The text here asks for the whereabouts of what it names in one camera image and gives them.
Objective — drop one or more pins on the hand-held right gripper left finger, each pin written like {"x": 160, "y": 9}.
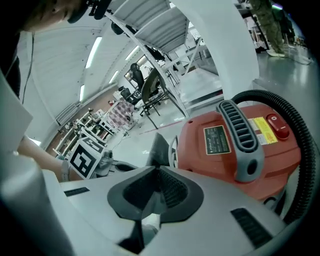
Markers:
{"x": 95, "y": 205}

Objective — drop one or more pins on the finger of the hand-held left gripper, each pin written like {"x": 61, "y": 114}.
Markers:
{"x": 126, "y": 167}

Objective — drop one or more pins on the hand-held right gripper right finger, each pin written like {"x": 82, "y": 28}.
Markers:
{"x": 215, "y": 215}

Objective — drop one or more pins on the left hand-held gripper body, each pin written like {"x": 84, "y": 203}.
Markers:
{"x": 85, "y": 160}

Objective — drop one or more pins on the red lid vacuum cleaner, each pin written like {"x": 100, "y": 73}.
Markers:
{"x": 197, "y": 162}

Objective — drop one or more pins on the person's left forearm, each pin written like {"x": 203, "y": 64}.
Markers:
{"x": 40, "y": 155}

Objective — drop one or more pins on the white wristband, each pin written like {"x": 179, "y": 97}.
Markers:
{"x": 65, "y": 170}

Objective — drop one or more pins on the white workbench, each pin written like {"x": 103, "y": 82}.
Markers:
{"x": 85, "y": 127}

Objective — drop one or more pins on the pink checkered cloth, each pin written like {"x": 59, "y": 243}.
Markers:
{"x": 121, "y": 115}

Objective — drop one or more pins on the ceiling light strip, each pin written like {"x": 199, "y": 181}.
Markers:
{"x": 82, "y": 93}
{"x": 113, "y": 77}
{"x": 93, "y": 52}
{"x": 132, "y": 52}

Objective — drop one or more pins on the brown wicker chair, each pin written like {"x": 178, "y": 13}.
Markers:
{"x": 151, "y": 85}

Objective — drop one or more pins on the white metal shelf rack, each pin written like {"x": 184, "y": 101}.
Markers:
{"x": 160, "y": 27}

